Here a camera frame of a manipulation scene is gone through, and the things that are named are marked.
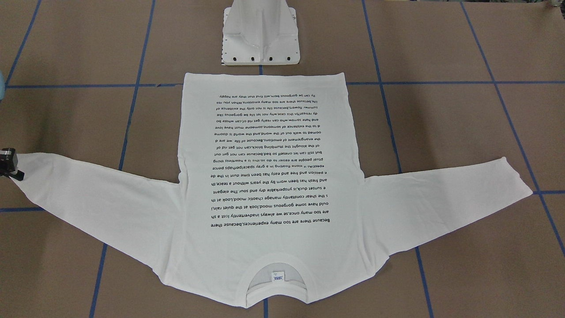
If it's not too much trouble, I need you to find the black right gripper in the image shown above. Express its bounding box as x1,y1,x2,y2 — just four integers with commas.
0,148,25,181

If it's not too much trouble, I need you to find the white long-sleeve printed shirt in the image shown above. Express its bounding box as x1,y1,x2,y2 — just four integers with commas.
15,74,531,308

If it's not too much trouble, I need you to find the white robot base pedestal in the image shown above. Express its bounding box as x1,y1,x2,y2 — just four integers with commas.
222,0,300,66

